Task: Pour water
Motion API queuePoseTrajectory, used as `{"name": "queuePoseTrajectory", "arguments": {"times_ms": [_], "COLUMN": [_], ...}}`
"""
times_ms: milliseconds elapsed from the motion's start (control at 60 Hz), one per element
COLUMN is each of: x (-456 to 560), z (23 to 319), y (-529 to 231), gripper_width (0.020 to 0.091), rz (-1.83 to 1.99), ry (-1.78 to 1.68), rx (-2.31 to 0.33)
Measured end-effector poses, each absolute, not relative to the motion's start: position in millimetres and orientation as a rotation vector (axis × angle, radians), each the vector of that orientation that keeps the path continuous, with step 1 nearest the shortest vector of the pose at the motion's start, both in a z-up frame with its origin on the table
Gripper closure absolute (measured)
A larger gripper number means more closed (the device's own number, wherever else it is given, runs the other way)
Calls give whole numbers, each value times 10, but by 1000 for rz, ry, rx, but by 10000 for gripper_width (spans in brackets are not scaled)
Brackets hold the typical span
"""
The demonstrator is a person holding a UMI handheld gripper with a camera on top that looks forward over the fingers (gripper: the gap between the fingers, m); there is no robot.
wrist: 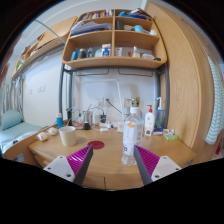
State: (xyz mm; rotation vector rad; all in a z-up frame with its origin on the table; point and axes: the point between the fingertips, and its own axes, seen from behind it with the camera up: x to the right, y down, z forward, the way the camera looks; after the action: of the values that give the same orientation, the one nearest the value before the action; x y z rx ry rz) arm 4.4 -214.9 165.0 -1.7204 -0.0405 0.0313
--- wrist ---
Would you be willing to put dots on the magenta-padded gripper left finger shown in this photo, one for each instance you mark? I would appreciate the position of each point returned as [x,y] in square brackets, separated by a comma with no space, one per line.
[58,166]

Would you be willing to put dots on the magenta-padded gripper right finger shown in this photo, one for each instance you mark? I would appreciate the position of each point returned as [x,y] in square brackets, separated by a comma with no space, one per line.
[165,166]

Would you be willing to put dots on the clear plastic water bottle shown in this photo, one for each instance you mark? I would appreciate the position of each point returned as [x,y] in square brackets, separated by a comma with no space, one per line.
[132,133]

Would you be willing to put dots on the small green packet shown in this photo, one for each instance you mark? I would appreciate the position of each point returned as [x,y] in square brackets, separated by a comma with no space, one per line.
[171,137]

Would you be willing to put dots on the small blue box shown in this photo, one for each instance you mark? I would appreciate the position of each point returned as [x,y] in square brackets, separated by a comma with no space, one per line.
[158,130]

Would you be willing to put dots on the flat round red coaster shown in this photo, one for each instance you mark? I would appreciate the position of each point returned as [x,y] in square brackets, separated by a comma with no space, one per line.
[96,144]

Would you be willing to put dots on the small blue white-capped bottle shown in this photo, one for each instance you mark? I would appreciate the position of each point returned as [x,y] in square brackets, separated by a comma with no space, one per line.
[59,121]

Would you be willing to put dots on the white red-pump lotion bottle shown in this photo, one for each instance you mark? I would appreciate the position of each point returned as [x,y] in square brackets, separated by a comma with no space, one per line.
[149,121]

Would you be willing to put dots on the small black charger block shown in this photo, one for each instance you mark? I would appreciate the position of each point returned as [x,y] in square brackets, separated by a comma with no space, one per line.
[86,126]

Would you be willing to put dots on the blue spray bottle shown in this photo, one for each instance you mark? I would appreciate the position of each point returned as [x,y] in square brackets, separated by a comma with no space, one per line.
[160,116]

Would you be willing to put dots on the tall black device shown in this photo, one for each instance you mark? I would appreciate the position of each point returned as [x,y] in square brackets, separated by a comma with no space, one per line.
[69,116]

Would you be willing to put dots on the bed with teal sheet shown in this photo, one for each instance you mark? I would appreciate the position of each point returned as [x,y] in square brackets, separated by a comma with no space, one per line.
[20,131]

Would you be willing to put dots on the teal pillow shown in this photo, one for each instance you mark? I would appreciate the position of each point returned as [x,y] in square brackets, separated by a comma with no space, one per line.
[10,119]

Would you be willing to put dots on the tree creature figurine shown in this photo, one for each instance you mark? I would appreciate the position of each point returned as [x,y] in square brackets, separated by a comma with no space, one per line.
[135,101]

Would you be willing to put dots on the striped hanging towel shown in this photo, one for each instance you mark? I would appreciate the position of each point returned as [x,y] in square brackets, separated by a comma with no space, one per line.
[216,106]

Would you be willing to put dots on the grey striped curtain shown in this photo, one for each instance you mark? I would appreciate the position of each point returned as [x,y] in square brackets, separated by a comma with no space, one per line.
[11,95]

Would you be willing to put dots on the wooden wardrobe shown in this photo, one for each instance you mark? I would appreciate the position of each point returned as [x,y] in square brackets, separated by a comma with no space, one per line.
[186,83]

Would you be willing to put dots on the wooden shelf unit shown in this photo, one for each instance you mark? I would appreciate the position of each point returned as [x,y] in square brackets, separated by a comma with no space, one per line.
[113,61]

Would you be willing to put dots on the grey metal bunk frame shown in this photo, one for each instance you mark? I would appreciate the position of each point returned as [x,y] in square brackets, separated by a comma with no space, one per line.
[61,90]

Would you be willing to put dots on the wooden bunk rail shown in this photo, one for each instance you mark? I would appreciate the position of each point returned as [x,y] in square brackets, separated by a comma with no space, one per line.
[50,40]

